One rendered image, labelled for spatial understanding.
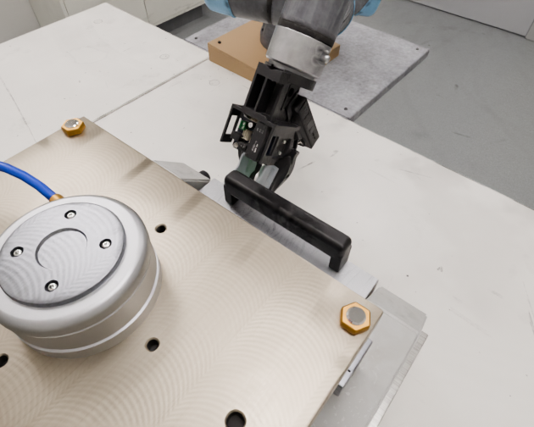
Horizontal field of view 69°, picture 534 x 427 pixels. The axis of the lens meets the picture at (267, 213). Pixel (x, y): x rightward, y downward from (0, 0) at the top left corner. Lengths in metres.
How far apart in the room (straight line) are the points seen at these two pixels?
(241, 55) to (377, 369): 0.86
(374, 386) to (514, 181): 1.86
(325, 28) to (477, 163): 1.70
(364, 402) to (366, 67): 0.92
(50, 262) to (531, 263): 0.71
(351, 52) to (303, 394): 1.05
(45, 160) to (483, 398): 0.58
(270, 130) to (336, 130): 0.41
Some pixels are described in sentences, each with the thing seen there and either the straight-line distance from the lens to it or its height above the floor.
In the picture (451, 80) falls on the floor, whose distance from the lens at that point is 2.67.
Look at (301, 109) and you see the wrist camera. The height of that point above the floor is 0.99.
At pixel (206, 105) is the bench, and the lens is 0.96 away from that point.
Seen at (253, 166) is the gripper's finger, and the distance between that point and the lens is 0.57.
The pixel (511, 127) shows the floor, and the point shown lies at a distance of 2.45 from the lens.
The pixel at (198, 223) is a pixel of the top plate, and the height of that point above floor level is 1.11.
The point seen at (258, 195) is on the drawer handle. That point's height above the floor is 1.01.
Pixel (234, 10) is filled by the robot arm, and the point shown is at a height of 1.05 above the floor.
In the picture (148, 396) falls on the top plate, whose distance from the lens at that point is 0.21.
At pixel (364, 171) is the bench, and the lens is 0.81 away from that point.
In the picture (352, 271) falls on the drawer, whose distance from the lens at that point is 0.40.
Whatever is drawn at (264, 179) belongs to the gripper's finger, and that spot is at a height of 0.91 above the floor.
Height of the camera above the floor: 1.31
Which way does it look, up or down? 51 degrees down
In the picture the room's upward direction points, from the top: straight up
